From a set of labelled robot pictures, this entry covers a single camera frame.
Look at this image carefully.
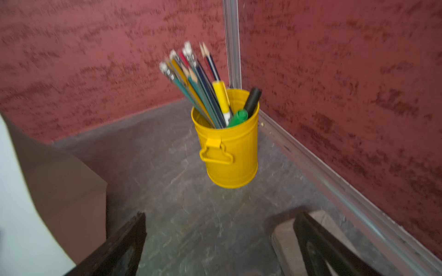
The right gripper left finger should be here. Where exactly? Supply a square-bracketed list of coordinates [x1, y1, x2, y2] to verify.
[66, 212, 147, 276]

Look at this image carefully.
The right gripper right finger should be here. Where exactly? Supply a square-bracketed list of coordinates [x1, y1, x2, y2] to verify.
[293, 212, 380, 276]

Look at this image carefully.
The white gift bag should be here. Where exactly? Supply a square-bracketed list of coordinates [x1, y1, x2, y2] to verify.
[1, 116, 107, 276]

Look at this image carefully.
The grey sharpening stone block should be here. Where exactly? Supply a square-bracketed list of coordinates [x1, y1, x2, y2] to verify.
[272, 210, 362, 276]

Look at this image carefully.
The yellow pencil bucket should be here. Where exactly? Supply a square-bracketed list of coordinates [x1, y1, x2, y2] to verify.
[191, 104, 260, 189]

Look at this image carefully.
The green marker pen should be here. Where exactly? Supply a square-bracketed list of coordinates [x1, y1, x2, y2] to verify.
[227, 109, 249, 128]

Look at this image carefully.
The black marker pen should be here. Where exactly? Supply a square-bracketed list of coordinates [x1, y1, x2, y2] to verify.
[244, 87, 262, 118]

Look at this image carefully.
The yellow marker pen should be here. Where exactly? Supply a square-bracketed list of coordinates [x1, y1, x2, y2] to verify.
[212, 80, 232, 126]

